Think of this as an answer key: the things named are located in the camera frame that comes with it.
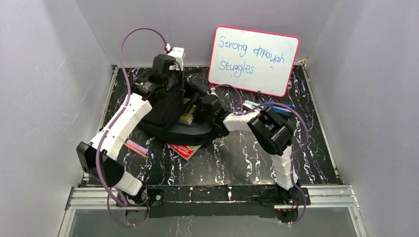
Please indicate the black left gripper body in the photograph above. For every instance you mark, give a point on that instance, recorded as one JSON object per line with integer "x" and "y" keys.
{"x": 178, "y": 81}

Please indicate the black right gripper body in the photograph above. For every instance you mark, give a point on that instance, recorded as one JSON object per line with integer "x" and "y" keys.
{"x": 203, "y": 114}

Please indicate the green treehouse book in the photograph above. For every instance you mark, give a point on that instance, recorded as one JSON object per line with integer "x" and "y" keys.
{"x": 187, "y": 118}

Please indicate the black backpack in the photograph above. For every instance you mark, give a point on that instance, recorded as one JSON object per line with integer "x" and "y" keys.
{"x": 167, "y": 108}

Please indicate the red treehouse book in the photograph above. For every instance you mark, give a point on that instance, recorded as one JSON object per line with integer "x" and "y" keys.
{"x": 185, "y": 151}

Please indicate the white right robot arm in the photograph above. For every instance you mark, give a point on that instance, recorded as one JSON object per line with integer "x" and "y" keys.
{"x": 272, "y": 132}

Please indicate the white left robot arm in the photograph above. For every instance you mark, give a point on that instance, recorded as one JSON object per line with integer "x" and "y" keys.
{"x": 98, "y": 157}

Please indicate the pink framed whiteboard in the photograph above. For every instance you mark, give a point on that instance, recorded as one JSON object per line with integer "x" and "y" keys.
{"x": 252, "y": 60}

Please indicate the pink highlighter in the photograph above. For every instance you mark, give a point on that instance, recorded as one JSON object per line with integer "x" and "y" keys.
{"x": 137, "y": 146}

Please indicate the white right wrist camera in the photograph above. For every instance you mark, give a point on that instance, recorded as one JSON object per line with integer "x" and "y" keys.
{"x": 212, "y": 91}

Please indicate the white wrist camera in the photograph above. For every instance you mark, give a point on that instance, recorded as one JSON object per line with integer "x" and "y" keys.
{"x": 178, "y": 53}
{"x": 212, "y": 91}

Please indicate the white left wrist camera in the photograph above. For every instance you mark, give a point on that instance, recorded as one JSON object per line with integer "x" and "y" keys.
{"x": 178, "y": 53}

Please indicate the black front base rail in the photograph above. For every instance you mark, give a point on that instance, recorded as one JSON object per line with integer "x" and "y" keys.
{"x": 223, "y": 200}

